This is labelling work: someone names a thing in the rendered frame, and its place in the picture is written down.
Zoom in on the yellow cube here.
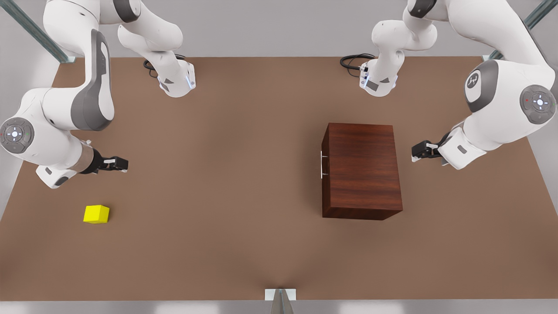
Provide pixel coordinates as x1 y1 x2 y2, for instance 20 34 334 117
83 205 110 225

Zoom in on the dark wooden cabinet box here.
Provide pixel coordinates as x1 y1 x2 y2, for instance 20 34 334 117
321 123 403 221

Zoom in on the black cable loop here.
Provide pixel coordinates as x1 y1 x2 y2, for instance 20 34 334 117
143 54 187 79
340 54 377 78

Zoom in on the silver frame post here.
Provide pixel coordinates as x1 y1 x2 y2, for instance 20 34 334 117
0 0 76 64
265 288 297 314
482 0 558 61

